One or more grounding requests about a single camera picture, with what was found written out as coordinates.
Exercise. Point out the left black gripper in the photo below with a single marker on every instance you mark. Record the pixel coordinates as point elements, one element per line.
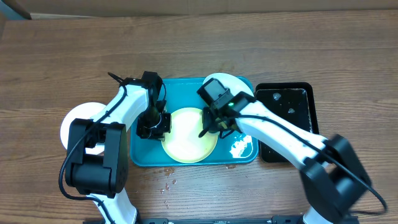
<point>158,134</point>

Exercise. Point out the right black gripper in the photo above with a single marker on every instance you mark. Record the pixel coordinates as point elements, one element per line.
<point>210,113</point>

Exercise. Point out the yellow-green rimmed plate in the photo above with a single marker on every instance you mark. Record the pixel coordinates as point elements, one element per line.
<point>183,143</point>

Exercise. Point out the white plate front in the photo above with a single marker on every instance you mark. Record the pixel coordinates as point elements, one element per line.
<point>82,111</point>

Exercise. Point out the white plate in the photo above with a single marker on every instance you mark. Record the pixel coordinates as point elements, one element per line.
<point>82,111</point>
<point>232,82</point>

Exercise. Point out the green yellow sponge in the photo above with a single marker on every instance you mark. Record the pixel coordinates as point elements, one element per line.
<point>223,125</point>

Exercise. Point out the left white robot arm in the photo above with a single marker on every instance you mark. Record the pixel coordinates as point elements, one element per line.
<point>96,164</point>

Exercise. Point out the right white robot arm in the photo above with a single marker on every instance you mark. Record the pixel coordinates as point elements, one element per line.
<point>333,177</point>

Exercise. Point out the teal plastic tray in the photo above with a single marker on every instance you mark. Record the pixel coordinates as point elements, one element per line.
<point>182,93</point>

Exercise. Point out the black water tray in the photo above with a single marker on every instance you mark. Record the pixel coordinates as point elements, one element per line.
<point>292,101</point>

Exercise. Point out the white plate upper right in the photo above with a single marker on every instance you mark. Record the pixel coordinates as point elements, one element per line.
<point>232,82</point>

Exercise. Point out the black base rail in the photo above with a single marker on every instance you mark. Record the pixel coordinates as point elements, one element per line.
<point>278,219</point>

